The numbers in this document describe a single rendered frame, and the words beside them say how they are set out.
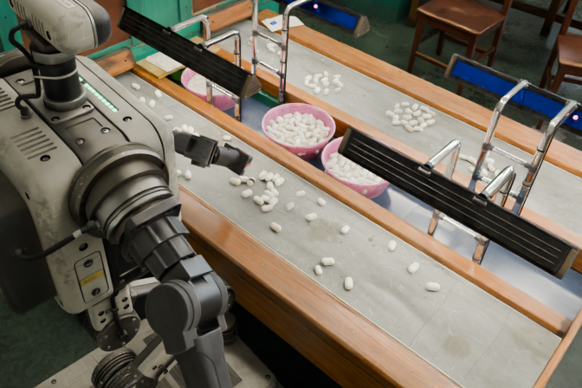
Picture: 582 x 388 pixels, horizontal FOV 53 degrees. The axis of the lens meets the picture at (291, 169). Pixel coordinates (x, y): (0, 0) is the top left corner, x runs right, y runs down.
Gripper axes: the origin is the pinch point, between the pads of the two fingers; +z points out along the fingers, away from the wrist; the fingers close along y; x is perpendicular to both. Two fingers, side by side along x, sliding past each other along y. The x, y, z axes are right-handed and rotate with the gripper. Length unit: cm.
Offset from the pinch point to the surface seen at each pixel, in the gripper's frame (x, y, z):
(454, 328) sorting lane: 9, -77, 4
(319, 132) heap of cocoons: -17.1, 1.6, 35.2
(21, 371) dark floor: 111, 44, -5
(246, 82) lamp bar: -22.4, 4.2, -14.1
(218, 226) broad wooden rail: 18.5, -8.8, -12.9
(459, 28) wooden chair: -102, 30, 185
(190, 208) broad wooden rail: 19.0, 2.8, -13.5
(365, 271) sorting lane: 9, -49, 3
